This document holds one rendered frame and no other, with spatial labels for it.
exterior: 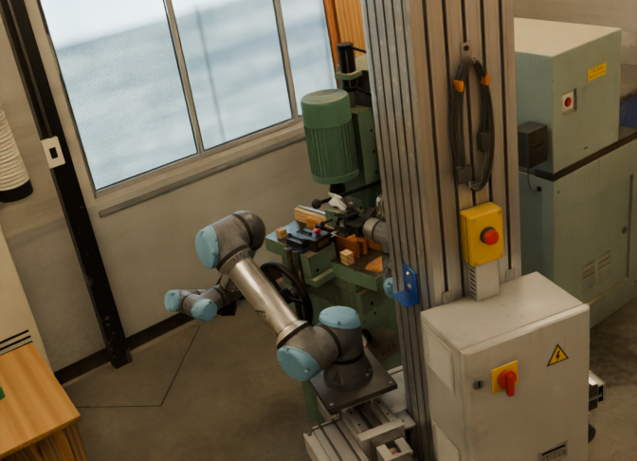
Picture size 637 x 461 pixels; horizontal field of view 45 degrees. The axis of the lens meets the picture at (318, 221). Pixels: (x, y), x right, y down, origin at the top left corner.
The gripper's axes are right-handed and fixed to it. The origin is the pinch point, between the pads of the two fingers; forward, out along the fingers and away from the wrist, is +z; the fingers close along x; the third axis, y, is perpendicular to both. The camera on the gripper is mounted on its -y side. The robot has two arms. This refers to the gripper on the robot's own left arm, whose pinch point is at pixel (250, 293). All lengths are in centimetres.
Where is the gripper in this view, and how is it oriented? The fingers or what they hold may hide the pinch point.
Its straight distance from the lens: 289.7
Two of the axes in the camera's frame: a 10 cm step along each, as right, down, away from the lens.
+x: 6.8, 1.7, -7.1
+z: 7.1, 0.5, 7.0
